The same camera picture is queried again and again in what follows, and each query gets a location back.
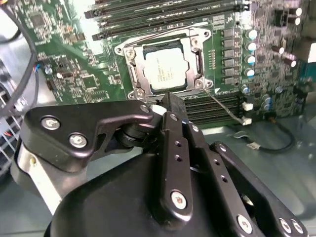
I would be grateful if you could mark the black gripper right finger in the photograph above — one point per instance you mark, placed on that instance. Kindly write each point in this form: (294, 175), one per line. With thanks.
(221, 170)

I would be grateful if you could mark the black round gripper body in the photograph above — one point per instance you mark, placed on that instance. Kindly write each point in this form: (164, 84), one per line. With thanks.
(111, 197)

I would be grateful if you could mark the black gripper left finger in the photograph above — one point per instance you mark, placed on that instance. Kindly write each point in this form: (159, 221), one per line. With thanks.
(61, 133)

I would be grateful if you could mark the metal socket cover frame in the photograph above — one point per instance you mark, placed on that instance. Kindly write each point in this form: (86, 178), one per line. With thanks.
(141, 74)

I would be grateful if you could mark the silver square CPU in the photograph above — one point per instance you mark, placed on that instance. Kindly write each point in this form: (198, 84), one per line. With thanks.
(165, 66)

